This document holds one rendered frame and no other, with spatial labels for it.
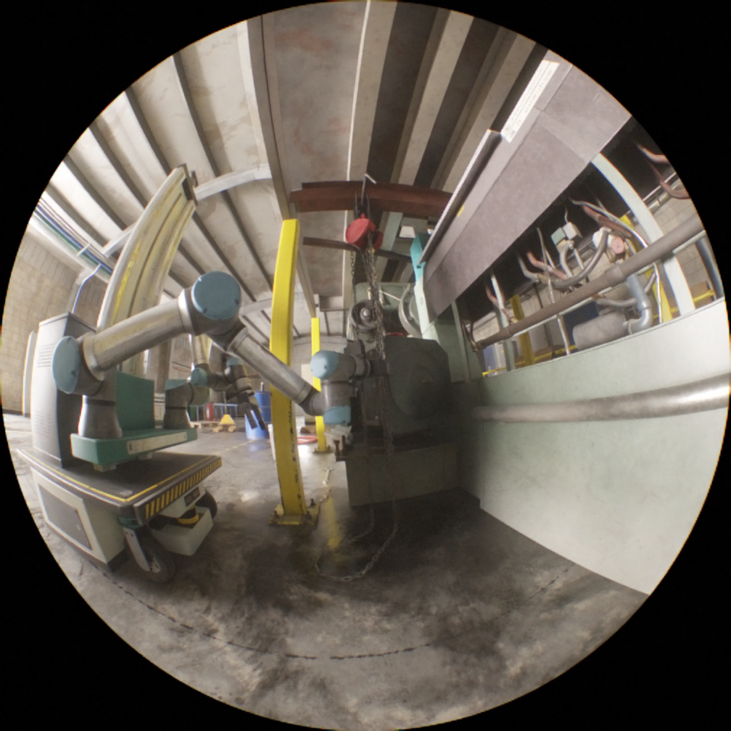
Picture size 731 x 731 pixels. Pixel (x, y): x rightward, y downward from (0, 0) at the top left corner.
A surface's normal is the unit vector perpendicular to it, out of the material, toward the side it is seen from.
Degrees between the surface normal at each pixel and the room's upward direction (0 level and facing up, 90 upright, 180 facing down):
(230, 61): 171
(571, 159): 90
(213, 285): 87
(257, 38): 180
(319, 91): 180
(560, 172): 90
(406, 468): 90
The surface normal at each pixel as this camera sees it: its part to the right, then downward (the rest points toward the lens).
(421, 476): 0.11, -0.18
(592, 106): -0.99, 0.06
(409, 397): 0.37, -0.14
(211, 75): 0.23, 0.96
